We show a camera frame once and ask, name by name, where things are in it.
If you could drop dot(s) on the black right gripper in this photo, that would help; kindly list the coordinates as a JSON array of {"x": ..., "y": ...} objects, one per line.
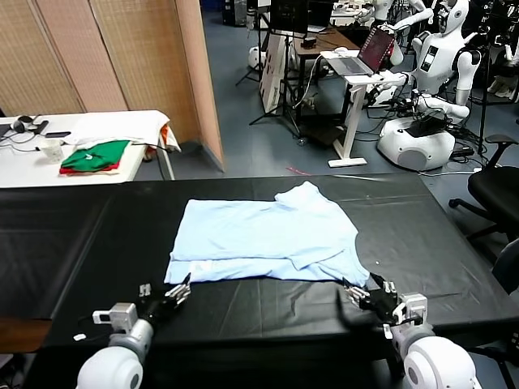
[{"x": 379, "y": 306}]

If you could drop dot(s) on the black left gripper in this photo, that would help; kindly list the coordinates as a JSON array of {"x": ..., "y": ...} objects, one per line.
[{"x": 156, "y": 308}]

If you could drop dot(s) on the light blue t-shirt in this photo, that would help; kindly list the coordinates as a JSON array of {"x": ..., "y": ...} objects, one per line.
[{"x": 263, "y": 231}]

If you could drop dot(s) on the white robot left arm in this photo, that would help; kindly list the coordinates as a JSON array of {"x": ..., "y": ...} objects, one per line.
[{"x": 117, "y": 364}]

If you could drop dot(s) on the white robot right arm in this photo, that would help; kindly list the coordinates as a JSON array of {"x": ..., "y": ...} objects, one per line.
[{"x": 434, "y": 360}]

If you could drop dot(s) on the black table cover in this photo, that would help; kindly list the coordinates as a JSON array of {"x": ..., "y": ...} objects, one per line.
[{"x": 101, "y": 243}]

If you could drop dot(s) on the dark grey chair back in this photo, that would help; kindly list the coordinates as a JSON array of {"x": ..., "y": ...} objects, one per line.
[{"x": 509, "y": 267}]

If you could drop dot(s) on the brown wooden table corner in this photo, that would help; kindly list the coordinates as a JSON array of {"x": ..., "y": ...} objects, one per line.
[{"x": 20, "y": 334}]

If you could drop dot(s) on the green folded shirt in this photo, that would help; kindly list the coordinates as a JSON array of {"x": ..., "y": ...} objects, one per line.
[{"x": 101, "y": 154}]

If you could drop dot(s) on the red folded shirt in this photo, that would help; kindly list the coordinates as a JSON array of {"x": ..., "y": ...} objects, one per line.
[{"x": 69, "y": 172}]

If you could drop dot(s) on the black office chair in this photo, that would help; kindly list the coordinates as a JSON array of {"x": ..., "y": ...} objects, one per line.
[{"x": 490, "y": 190}]

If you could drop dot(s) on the orange cloth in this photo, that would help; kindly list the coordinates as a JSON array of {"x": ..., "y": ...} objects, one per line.
[{"x": 165, "y": 131}]

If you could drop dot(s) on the white table with cloth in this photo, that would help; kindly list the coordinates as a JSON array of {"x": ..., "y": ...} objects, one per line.
[{"x": 121, "y": 125}]

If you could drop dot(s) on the white standing desk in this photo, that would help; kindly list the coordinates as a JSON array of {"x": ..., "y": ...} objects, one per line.
[{"x": 353, "y": 117}]

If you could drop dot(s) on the white paper cup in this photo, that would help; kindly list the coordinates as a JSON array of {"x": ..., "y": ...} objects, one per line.
[{"x": 53, "y": 152}]

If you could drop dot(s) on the white side table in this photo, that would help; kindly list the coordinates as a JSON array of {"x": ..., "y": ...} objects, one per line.
[{"x": 24, "y": 170}]

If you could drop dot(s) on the black smartphone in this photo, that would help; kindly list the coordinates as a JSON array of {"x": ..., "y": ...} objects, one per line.
[{"x": 57, "y": 133}]

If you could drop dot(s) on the black remote controller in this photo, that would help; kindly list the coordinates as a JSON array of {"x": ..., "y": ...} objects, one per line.
[{"x": 41, "y": 126}]

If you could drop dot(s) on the black headphones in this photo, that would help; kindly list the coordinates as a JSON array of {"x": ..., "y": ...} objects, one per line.
[{"x": 22, "y": 121}]

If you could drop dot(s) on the black tripod stand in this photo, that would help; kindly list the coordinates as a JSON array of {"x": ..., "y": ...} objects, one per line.
[{"x": 288, "y": 81}]

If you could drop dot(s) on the grey open laptop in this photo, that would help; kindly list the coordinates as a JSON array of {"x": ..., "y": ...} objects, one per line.
[{"x": 357, "y": 65}]

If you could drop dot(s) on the white humanoid robot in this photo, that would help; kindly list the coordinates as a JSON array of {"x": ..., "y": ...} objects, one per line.
[{"x": 434, "y": 61}]

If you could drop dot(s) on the wooden folding screen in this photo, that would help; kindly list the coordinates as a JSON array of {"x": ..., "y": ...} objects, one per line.
[{"x": 121, "y": 52}]

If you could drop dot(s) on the white computer mouse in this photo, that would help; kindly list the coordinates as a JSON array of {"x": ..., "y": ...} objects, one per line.
[{"x": 341, "y": 51}]

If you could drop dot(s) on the white leaning board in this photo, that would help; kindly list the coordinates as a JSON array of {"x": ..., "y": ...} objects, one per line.
[{"x": 271, "y": 69}]

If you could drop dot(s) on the brown wooden desk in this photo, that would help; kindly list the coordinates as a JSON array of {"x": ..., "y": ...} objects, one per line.
[{"x": 336, "y": 38}]

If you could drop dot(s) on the small black box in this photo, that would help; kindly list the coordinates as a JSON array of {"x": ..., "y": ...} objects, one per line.
[{"x": 309, "y": 44}]

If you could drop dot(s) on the black light stand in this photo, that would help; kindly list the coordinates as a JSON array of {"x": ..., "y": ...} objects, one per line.
[{"x": 259, "y": 40}]

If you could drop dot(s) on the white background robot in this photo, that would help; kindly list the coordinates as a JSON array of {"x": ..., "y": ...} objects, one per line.
[{"x": 383, "y": 8}]

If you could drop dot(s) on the black monitor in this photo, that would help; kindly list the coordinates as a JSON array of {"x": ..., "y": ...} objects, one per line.
[{"x": 290, "y": 16}]

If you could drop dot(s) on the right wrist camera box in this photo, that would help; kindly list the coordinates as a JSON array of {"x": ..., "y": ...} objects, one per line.
[{"x": 413, "y": 306}]

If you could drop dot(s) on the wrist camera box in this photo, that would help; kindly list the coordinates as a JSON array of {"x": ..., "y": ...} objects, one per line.
[
  {"x": 413, "y": 306},
  {"x": 121, "y": 314}
]

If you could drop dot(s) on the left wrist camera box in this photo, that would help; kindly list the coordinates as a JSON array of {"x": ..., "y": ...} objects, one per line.
[{"x": 121, "y": 314}]

